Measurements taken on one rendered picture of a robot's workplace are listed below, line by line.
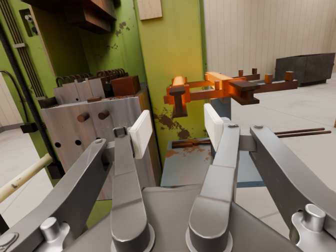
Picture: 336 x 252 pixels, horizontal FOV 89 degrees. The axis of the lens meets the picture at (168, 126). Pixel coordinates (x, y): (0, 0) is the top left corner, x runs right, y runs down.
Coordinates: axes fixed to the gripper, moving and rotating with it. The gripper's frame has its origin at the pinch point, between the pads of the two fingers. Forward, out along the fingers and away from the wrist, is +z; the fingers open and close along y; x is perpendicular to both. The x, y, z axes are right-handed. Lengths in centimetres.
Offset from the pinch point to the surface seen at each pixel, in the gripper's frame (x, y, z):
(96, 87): 1, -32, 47
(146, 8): 28, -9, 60
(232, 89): 0.0, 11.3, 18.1
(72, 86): 3, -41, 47
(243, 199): -94, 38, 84
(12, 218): -96, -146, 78
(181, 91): 2.2, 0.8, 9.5
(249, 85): 1.7, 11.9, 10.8
